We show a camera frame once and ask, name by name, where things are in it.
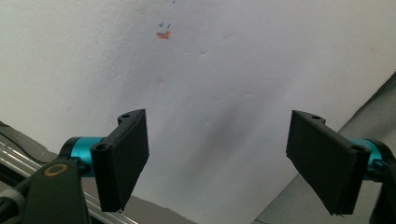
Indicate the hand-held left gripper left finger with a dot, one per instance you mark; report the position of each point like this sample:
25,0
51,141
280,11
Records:
121,161

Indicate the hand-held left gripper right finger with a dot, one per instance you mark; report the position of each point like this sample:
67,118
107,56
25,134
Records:
323,158

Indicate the white paper sheet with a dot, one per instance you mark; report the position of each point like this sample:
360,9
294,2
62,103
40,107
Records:
218,77

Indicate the aluminium profile rail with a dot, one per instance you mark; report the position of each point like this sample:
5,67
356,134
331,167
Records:
17,162

